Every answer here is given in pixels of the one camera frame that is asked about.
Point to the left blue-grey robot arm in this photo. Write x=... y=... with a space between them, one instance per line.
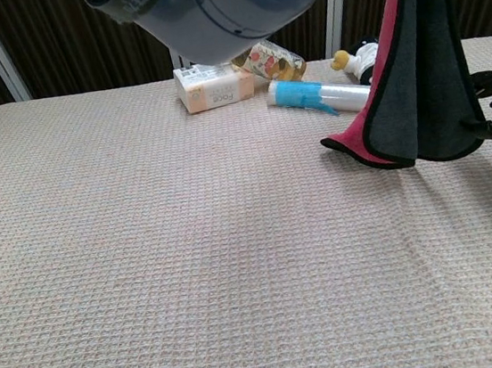
x=229 y=11

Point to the black white plush toy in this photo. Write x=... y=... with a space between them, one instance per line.
x=358 y=60

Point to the pink and black cloth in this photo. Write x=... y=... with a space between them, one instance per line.
x=417 y=82

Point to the clear bag roll blue label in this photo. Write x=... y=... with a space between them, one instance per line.
x=307 y=95

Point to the orange white tissue box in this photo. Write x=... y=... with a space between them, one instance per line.
x=212 y=91

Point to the beige cloth-covered table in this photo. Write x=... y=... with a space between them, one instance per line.
x=168 y=247

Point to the black pleated curtain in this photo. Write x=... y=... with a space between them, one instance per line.
x=58 y=41

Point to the yellow tea plastic bottle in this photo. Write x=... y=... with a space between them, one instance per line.
x=276 y=63

